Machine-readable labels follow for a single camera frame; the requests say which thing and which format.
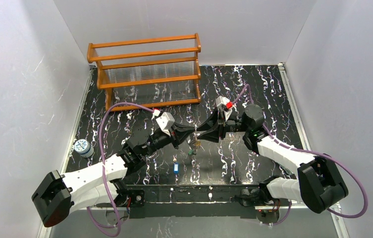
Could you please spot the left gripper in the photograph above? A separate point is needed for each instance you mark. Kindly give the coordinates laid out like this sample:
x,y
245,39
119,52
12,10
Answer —
x,y
176,135

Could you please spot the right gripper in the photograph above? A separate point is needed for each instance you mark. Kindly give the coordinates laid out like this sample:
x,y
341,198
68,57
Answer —
x,y
221,130

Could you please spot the silver keyring holder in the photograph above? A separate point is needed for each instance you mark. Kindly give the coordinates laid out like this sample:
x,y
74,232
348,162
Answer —
x,y
192,142

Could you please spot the green key tag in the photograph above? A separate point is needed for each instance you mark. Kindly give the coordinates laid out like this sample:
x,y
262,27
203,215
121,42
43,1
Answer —
x,y
192,152

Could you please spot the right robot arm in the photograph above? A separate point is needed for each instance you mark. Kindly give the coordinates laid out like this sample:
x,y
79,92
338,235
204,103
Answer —
x,y
318,182

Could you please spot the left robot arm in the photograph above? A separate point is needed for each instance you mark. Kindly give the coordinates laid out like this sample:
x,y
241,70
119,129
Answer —
x,y
59,195

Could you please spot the blue key tag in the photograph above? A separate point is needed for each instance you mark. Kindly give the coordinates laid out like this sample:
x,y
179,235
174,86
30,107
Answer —
x,y
176,168

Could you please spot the orange wooden shelf rack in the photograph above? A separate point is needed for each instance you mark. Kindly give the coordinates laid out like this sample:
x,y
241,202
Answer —
x,y
153,72

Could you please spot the blue white tape roll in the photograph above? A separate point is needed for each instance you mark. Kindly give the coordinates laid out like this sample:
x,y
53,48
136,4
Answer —
x,y
83,148

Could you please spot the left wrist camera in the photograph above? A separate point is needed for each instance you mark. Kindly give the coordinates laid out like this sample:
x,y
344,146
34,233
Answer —
x,y
164,120

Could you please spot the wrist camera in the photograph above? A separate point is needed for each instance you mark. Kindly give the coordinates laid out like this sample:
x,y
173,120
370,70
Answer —
x,y
164,120
224,107

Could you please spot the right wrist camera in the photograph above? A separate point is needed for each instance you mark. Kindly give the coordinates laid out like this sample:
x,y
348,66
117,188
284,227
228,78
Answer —
x,y
224,107

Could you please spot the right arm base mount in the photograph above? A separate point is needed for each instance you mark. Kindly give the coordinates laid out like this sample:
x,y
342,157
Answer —
x,y
255,197

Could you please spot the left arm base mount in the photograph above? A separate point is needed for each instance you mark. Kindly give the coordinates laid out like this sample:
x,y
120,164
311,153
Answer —
x,y
130,198

